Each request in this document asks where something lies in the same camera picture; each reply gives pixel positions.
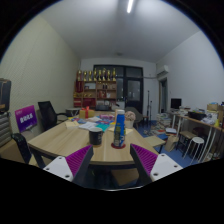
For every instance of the brown cardboard box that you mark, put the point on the brown cardboard box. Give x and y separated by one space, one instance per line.
6 150

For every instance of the pale yellow box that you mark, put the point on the pale yellow box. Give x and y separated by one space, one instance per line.
71 124

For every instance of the white round stool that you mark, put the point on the white round stool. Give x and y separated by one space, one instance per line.
196 140

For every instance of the long ceiling light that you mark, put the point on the long ceiling light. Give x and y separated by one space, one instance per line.
129 6

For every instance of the white open booklet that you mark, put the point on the white open booklet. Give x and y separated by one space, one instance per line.
88 125

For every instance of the black tripod stand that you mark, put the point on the black tripod stand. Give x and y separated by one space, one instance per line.
149 106

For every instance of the white wall air conditioner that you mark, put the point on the white wall air conditioner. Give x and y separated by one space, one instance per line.
162 70

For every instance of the black computer monitor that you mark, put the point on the black computer monitor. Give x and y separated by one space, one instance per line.
176 103

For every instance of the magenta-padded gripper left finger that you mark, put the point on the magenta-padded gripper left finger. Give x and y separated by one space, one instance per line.
59 165

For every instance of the flat round red coaster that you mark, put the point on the flat round red coaster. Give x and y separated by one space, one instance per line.
113 146

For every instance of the stack of books on floor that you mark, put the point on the stack of books on floor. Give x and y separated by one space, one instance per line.
163 120

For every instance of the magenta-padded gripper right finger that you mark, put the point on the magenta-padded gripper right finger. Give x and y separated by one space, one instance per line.
163 166

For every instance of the teal book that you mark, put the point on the teal book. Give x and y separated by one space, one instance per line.
103 127

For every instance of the black office chair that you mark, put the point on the black office chair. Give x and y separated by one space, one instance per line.
48 115

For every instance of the blue drink bottle white cap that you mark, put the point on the blue drink bottle white cap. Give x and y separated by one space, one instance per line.
119 128

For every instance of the kraft brown book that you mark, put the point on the kraft brown book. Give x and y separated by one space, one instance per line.
129 131

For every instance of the black mug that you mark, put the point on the black mug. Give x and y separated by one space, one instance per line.
95 136

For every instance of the purple sign board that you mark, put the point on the purple sign board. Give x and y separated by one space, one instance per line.
26 118

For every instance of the grey ribbed suitcase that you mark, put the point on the grey ribbed suitcase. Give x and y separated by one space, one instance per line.
4 128

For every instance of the wooden seat stool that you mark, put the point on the wooden seat stool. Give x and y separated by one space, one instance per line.
186 134

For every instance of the pink flowers in white pot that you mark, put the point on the pink flowers in white pot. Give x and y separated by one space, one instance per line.
130 118

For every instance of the small wooden side table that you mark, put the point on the small wooden side table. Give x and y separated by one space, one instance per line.
153 140

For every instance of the brown paper bag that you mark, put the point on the brown paper bag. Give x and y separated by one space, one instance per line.
171 143

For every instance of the yellow gift box red ribbon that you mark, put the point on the yellow gift box red ribbon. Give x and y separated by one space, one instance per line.
86 114

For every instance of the wooden shelf unit with trophies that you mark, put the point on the wooden shelf unit with trophies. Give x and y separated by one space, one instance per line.
96 90

